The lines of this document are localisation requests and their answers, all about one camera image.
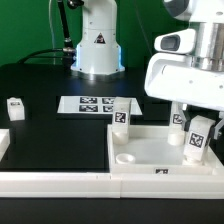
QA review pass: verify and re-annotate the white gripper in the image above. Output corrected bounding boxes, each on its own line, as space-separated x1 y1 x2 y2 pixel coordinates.
144 29 224 140

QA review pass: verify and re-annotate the white front fence bar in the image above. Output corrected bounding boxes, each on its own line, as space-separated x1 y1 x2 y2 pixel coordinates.
0 172 224 199

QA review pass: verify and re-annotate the white square table top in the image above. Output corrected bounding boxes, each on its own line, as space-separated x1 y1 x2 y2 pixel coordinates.
107 125 224 176

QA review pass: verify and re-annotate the black cable at base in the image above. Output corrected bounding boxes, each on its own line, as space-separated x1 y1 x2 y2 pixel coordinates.
17 46 77 66

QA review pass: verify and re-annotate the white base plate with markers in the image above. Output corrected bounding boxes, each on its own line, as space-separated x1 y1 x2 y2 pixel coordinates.
57 96 142 115

